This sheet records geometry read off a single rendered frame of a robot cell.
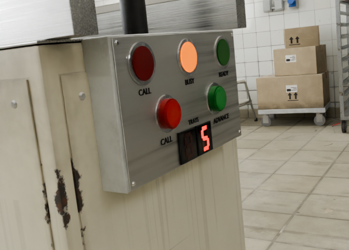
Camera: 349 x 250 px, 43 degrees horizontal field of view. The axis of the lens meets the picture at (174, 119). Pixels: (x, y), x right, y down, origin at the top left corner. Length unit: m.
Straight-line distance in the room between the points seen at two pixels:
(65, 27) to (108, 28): 0.36
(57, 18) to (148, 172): 0.16
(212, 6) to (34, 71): 0.30
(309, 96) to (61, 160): 3.84
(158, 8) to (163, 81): 0.23
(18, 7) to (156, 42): 0.13
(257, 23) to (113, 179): 4.39
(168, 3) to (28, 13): 0.30
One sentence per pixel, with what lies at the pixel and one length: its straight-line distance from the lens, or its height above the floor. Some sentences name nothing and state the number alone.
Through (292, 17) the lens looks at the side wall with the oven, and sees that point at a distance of 4.63.
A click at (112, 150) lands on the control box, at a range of 0.40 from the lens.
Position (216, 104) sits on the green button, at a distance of 0.51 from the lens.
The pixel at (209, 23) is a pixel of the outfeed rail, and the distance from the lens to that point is 0.61.
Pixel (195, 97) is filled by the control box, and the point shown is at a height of 0.77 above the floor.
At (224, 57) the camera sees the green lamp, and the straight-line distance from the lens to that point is 0.54.
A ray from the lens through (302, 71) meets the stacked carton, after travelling 4.21.
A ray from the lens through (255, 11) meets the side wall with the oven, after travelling 4.76.
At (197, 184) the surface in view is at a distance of 0.56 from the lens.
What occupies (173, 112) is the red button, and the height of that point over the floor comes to 0.76.
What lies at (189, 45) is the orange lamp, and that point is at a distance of 0.48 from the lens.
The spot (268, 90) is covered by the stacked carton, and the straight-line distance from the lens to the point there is 4.23.
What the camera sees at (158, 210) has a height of 0.65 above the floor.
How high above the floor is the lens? 0.82
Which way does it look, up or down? 9 degrees down
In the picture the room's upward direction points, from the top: 6 degrees counter-clockwise
